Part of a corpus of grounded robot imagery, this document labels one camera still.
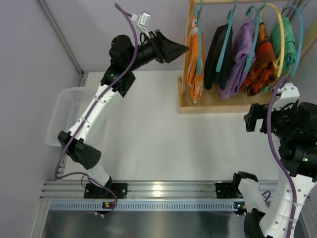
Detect wooden clothes rack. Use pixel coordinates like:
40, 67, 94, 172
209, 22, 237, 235
178, 0, 317, 114

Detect yellow hanger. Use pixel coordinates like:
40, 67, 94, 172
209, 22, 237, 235
260, 0, 285, 78

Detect white plastic basket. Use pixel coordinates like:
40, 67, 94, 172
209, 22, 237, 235
45, 87, 97, 147

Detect black trousers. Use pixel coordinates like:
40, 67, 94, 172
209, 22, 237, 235
204, 24, 234, 90

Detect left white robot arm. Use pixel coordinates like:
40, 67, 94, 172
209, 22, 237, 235
57, 30, 189, 194

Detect blue hanger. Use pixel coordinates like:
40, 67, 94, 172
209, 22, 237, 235
281, 5, 304, 74

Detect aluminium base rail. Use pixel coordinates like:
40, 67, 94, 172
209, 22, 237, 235
39, 180, 310, 199

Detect teal hanger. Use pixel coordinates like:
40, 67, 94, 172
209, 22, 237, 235
244, 0, 267, 73
196, 0, 204, 76
216, 0, 238, 72

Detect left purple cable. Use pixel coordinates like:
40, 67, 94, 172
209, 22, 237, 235
53, 3, 138, 216

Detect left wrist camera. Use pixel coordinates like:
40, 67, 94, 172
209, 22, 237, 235
131, 11, 151, 38

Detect purple trousers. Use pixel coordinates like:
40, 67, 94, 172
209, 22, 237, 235
218, 17, 256, 100

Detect green trousers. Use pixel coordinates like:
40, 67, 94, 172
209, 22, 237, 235
269, 16, 298, 76

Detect grey slotted cable duct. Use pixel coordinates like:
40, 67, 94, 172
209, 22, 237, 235
50, 200, 244, 212

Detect orange white trousers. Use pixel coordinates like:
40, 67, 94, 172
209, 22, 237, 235
185, 16, 204, 104

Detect orange red patterned trousers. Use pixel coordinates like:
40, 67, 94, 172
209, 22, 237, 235
240, 22, 277, 96

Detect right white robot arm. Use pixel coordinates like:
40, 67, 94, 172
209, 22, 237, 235
233, 83, 317, 238

